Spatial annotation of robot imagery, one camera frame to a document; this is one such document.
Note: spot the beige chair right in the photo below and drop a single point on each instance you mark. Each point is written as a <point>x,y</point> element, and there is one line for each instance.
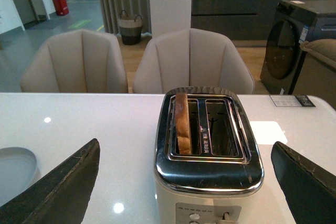
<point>192,58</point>

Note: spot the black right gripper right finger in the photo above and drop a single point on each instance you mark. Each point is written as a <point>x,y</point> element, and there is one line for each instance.
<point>308,188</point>

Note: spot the beige chair left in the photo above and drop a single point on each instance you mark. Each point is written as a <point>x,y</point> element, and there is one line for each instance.
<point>79,61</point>

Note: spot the red cabinet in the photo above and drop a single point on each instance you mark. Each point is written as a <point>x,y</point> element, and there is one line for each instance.
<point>61,7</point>

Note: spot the white chrome two-slot toaster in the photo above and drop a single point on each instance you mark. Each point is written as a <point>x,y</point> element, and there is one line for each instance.
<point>219,180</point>

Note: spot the beige chair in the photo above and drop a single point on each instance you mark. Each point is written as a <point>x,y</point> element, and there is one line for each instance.
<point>79,61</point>
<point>192,58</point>

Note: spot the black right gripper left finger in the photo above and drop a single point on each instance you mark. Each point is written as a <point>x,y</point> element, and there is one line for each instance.
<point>62,195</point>

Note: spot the dark grey washing machine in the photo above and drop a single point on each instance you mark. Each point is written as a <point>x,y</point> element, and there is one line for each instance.
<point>295,22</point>

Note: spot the beige cushioned seat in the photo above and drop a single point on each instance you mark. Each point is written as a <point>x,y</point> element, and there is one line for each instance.
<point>317,74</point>

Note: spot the brown bread slice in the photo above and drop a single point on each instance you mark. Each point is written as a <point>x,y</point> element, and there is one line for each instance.
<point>183,124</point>

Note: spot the white pillar cabinet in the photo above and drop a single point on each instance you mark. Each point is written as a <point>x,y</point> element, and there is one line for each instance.
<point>169,16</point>

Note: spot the label sticker on table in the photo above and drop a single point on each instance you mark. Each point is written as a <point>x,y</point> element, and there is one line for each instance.
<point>292,101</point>

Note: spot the woven laundry basket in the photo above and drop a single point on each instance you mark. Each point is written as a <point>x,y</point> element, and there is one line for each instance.
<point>130,27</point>

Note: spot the light blue round plate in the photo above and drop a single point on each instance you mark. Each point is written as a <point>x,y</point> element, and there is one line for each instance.
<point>18,169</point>

